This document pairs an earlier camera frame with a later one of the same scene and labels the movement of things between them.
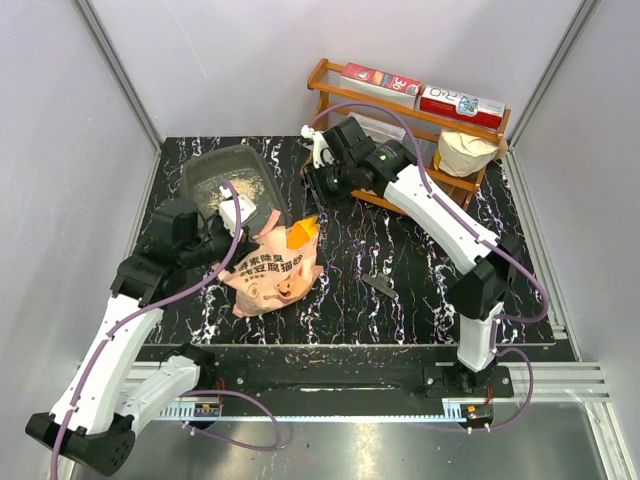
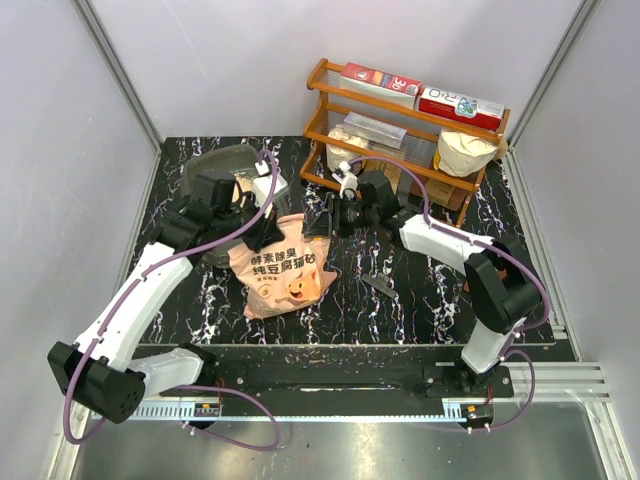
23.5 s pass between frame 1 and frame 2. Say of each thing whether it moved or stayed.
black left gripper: moved
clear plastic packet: stayed
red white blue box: stayed
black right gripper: moved
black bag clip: stayed
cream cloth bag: stayed
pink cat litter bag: moved
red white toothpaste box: stayed
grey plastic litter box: stayed
